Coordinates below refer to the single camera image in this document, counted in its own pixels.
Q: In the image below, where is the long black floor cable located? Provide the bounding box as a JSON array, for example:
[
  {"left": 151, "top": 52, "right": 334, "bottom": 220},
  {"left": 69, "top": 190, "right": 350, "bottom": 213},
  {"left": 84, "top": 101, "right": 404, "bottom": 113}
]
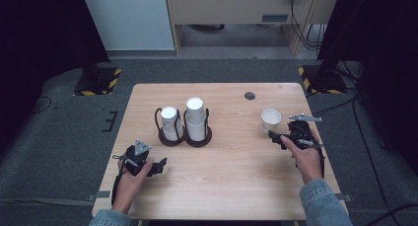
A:
[{"left": 352, "top": 94, "right": 397, "bottom": 226}]

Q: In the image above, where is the black wire cup holder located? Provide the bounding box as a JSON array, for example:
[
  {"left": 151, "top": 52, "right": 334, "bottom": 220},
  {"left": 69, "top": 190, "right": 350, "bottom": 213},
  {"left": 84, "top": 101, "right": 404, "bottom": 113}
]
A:
[
  {"left": 182, "top": 108, "right": 213, "bottom": 148},
  {"left": 154, "top": 107, "right": 187, "bottom": 147}
]

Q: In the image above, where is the thin black floor cable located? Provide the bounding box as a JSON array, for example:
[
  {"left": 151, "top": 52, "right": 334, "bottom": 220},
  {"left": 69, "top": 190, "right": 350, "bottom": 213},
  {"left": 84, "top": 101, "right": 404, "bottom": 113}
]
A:
[{"left": 28, "top": 95, "right": 53, "bottom": 116}]

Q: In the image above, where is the stack of white paper cups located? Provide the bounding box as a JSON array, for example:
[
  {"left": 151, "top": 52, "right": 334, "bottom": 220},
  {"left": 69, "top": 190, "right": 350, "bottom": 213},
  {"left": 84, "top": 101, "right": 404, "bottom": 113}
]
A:
[
  {"left": 160, "top": 106, "right": 185, "bottom": 142},
  {"left": 184, "top": 97, "right": 208, "bottom": 142}
]

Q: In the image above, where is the thick black floor cable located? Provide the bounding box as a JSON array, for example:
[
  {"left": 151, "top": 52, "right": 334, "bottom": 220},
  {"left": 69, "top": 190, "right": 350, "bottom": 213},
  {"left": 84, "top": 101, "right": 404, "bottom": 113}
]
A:
[{"left": 363, "top": 203, "right": 418, "bottom": 226}]

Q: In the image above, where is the hand-held gripper cable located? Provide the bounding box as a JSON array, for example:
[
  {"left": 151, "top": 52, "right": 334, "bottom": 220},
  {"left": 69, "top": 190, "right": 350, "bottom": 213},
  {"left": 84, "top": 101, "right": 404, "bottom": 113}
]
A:
[
  {"left": 109, "top": 154, "right": 139, "bottom": 207},
  {"left": 297, "top": 133, "right": 327, "bottom": 180}
]

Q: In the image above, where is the white paper cup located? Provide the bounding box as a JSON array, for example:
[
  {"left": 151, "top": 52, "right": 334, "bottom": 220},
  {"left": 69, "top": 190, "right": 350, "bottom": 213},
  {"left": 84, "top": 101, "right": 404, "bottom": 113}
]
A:
[{"left": 260, "top": 108, "right": 283, "bottom": 134}]

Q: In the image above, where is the black curtain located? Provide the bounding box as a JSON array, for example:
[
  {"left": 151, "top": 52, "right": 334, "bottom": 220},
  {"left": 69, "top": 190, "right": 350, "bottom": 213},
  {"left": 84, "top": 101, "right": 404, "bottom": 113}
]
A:
[
  {"left": 0, "top": 0, "right": 111, "bottom": 155},
  {"left": 316, "top": 0, "right": 418, "bottom": 176}
]

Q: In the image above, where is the right hand-held gripper cable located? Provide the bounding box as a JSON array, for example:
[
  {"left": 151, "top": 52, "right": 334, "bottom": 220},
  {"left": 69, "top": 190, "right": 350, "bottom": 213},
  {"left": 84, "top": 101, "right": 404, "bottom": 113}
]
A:
[{"left": 297, "top": 133, "right": 327, "bottom": 180}]

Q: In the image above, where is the bundle of black cables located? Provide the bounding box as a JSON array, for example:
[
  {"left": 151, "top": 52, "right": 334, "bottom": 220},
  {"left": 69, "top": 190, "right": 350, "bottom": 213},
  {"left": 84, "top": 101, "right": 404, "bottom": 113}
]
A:
[{"left": 288, "top": 0, "right": 327, "bottom": 52}]

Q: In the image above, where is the hazard-striped black stand base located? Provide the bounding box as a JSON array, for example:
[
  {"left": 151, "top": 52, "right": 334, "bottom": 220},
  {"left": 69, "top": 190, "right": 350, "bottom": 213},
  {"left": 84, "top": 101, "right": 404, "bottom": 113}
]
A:
[
  {"left": 298, "top": 64, "right": 348, "bottom": 96},
  {"left": 73, "top": 65, "right": 122, "bottom": 97}
]

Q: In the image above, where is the person's right hand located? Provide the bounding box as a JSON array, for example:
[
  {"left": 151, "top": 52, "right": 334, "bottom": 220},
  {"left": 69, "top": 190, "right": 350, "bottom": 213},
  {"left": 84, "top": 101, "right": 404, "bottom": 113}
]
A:
[{"left": 279, "top": 130, "right": 325, "bottom": 186}]

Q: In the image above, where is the black tape floor mark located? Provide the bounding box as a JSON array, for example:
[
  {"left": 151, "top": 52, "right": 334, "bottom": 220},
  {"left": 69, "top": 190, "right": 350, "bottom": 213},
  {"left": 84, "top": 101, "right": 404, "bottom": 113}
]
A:
[{"left": 101, "top": 111, "right": 118, "bottom": 133}]

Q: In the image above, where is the white panel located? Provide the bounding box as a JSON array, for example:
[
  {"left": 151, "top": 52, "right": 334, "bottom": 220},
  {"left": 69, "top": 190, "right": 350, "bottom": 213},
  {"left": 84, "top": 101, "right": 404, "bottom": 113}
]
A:
[{"left": 81, "top": 0, "right": 175, "bottom": 51}]

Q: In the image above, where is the grey tape strip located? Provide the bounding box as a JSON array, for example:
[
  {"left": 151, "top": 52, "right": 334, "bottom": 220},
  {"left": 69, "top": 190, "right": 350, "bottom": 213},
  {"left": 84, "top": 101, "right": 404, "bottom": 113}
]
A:
[
  {"left": 334, "top": 192, "right": 353, "bottom": 202},
  {"left": 86, "top": 189, "right": 111, "bottom": 202}
]

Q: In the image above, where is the left hand-held gripper cable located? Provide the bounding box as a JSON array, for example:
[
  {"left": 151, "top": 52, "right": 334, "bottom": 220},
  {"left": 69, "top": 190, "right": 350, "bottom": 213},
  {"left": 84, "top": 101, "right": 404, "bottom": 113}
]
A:
[{"left": 109, "top": 154, "right": 139, "bottom": 207}]

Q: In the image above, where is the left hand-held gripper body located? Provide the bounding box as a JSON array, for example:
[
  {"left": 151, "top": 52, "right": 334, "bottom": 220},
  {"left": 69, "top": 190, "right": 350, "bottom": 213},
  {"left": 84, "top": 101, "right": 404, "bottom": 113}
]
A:
[{"left": 123, "top": 138, "right": 153, "bottom": 177}]

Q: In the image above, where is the beige wooden cabinet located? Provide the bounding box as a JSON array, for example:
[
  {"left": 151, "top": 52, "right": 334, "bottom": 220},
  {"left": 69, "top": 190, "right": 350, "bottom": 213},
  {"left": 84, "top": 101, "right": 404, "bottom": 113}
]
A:
[{"left": 165, "top": 0, "right": 341, "bottom": 56}]

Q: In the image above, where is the person's left hand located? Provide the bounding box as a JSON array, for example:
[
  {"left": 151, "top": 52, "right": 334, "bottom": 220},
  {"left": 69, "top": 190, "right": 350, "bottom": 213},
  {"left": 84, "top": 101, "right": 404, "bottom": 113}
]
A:
[{"left": 111, "top": 158, "right": 155, "bottom": 215}]

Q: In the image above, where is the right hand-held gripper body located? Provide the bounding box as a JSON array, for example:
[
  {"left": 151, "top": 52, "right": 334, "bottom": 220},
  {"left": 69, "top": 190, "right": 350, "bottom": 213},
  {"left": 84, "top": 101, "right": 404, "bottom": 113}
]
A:
[{"left": 286, "top": 113, "right": 324, "bottom": 151}]

